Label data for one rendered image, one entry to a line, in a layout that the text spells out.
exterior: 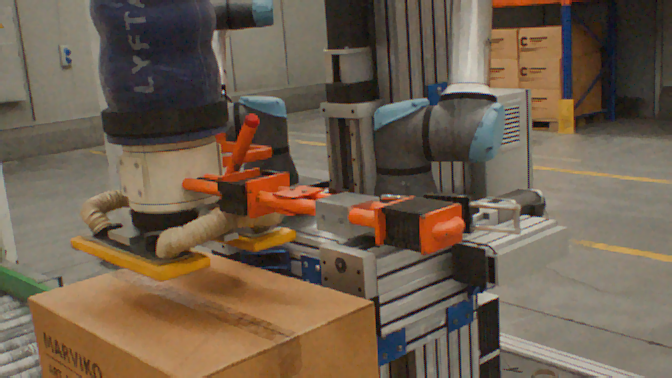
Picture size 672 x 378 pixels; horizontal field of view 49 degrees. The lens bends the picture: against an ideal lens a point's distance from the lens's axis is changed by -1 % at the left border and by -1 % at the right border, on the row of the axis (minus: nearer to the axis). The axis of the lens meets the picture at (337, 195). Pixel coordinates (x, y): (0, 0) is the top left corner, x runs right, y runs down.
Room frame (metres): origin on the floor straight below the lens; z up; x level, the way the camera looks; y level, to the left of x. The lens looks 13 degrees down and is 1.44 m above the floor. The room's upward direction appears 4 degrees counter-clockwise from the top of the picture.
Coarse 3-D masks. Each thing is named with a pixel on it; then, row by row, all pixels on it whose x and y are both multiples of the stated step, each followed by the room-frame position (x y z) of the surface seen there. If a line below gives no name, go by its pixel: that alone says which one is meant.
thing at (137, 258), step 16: (112, 224) 1.35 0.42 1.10; (80, 240) 1.37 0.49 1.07; (96, 240) 1.34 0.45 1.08; (112, 240) 1.33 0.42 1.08; (96, 256) 1.31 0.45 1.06; (112, 256) 1.26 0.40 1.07; (128, 256) 1.24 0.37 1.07; (144, 256) 1.22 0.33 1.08; (192, 256) 1.21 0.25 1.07; (208, 256) 1.21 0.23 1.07; (144, 272) 1.18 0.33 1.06; (160, 272) 1.14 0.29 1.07; (176, 272) 1.16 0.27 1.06
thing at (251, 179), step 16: (224, 176) 1.18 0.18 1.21; (240, 176) 1.20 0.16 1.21; (256, 176) 1.22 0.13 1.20; (272, 176) 1.15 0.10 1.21; (288, 176) 1.17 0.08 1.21; (224, 192) 1.16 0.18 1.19; (240, 192) 1.12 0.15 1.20; (256, 192) 1.13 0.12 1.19; (272, 192) 1.15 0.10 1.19; (224, 208) 1.16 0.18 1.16; (240, 208) 1.13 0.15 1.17; (256, 208) 1.13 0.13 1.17; (272, 208) 1.15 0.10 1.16
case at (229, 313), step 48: (96, 288) 1.47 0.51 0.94; (144, 288) 1.44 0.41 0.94; (192, 288) 1.42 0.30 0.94; (240, 288) 1.40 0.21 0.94; (288, 288) 1.38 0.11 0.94; (48, 336) 1.39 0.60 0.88; (96, 336) 1.22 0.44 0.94; (144, 336) 1.19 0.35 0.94; (192, 336) 1.18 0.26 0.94; (240, 336) 1.16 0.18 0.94; (288, 336) 1.15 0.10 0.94; (336, 336) 1.21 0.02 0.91
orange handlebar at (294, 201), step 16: (224, 144) 1.67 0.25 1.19; (224, 160) 1.48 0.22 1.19; (256, 160) 1.54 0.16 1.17; (208, 176) 1.30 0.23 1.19; (208, 192) 1.23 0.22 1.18; (288, 192) 1.09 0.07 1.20; (304, 192) 1.08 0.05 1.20; (288, 208) 1.07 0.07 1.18; (304, 208) 1.04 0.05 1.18; (368, 224) 0.95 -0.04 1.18; (448, 224) 0.87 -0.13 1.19; (464, 224) 0.90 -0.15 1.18
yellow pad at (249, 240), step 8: (240, 232) 1.33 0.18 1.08; (248, 232) 1.32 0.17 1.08; (256, 232) 1.32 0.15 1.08; (264, 232) 1.32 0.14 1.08; (272, 232) 1.33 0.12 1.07; (280, 232) 1.32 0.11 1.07; (288, 232) 1.33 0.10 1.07; (216, 240) 1.36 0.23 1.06; (232, 240) 1.32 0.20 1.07; (240, 240) 1.30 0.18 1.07; (248, 240) 1.29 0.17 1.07; (256, 240) 1.28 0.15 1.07; (264, 240) 1.29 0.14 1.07; (272, 240) 1.30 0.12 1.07; (280, 240) 1.31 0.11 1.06; (288, 240) 1.32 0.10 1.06; (240, 248) 1.30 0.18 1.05; (248, 248) 1.28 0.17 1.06; (256, 248) 1.27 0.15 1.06; (264, 248) 1.29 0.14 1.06
